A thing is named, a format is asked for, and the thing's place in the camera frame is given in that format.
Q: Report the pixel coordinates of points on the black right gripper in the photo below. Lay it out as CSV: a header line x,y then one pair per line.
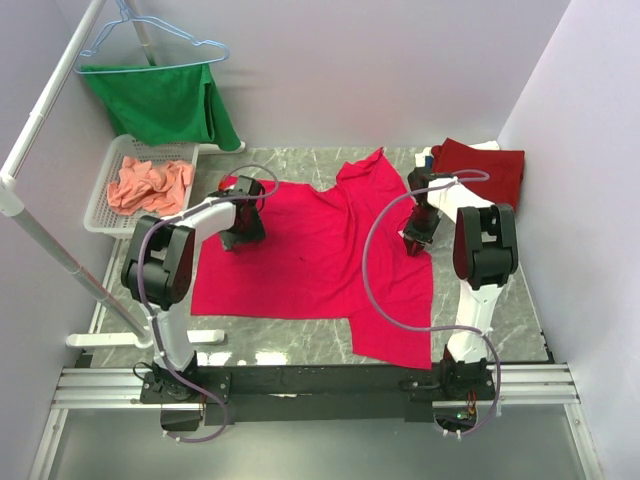
x,y
421,239

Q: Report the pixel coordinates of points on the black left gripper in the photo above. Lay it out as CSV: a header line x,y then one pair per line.
x,y
255,234

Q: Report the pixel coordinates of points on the pink-red t-shirt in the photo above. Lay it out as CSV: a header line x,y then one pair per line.
x,y
319,261

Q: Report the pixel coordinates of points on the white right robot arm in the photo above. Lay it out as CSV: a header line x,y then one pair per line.
x,y
484,256

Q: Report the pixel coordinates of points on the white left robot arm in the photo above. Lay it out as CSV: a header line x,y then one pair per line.
x,y
159,265

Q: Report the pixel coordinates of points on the dark red folded t-shirt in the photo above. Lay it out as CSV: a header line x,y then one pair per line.
x,y
504,167

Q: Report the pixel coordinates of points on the salmon orange t-shirt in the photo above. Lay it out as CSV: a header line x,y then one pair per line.
x,y
141,185

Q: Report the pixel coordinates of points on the green hanging t-shirt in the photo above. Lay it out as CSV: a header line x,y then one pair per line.
x,y
161,106

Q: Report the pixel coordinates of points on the white plastic laundry basket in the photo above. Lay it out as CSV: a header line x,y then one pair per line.
x,y
99,217

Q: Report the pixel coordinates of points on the aluminium rail frame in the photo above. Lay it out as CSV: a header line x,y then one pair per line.
x,y
516,384

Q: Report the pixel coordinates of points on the light blue wire hanger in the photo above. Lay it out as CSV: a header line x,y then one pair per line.
x,y
128,13

